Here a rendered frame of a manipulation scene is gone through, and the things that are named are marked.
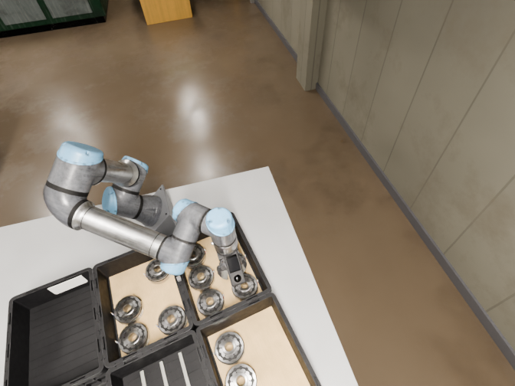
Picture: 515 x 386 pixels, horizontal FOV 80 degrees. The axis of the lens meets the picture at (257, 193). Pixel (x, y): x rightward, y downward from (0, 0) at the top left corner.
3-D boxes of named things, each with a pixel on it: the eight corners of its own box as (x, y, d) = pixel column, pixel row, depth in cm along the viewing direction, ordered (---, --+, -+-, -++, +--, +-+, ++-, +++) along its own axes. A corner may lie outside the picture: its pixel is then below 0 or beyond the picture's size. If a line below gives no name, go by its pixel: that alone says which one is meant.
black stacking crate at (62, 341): (29, 309, 123) (10, 299, 114) (104, 278, 130) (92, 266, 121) (27, 420, 100) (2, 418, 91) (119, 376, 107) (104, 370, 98)
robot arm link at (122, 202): (124, 214, 145) (95, 207, 135) (135, 188, 145) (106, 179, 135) (133, 222, 136) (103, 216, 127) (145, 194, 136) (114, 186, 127)
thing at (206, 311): (227, 308, 115) (227, 308, 115) (201, 319, 113) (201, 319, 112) (218, 285, 121) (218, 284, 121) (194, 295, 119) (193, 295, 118)
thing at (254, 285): (260, 293, 118) (260, 292, 118) (235, 302, 116) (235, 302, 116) (253, 270, 124) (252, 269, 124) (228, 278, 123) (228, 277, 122)
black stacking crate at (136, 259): (105, 278, 130) (93, 266, 121) (173, 250, 137) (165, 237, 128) (119, 375, 107) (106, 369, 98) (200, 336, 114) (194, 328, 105)
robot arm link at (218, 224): (212, 200, 88) (238, 210, 85) (218, 221, 96) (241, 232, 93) (197, 220, 83) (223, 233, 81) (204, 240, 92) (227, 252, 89)
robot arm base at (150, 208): (143, 207, 155) (124, 203, 148) (159, 189, 148) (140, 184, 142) (146, 232, 146) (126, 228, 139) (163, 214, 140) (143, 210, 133)
